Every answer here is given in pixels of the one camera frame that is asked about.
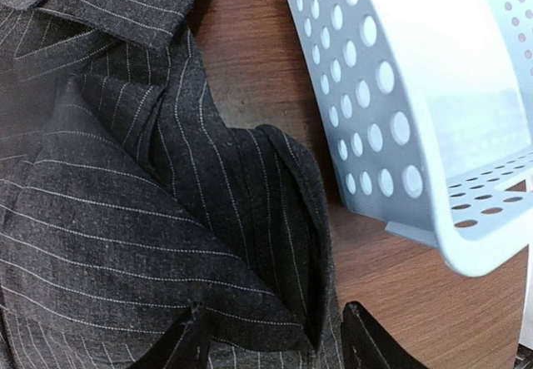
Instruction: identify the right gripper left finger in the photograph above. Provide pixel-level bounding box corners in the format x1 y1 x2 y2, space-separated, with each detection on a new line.
130 306 210 369

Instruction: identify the black pinstriped long sleeve shirt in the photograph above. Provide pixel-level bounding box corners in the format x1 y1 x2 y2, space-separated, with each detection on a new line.
1 0 344 368

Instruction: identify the light blue perforated plastic basket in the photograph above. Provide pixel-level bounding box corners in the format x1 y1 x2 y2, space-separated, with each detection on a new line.
287 0 532 277

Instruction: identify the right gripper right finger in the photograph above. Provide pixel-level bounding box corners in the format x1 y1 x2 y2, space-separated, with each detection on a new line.
341 302 427 369

